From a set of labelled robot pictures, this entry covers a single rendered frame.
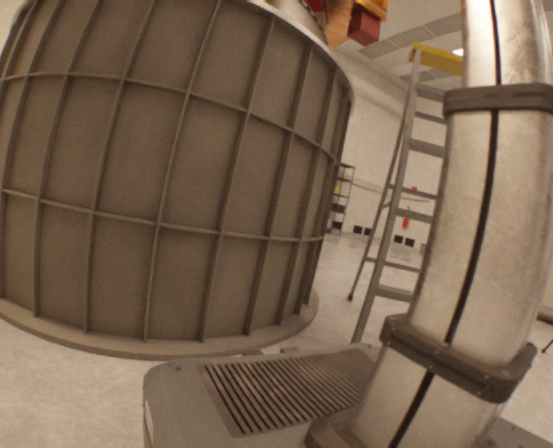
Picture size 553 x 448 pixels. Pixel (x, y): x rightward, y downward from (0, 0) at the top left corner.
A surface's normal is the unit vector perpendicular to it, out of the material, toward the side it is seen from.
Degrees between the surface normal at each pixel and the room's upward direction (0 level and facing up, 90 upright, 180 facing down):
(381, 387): 90
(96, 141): 90
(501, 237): 90
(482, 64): 90
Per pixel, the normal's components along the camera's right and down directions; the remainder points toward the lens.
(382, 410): -0.85, -0.15
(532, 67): -0.70, -0.10
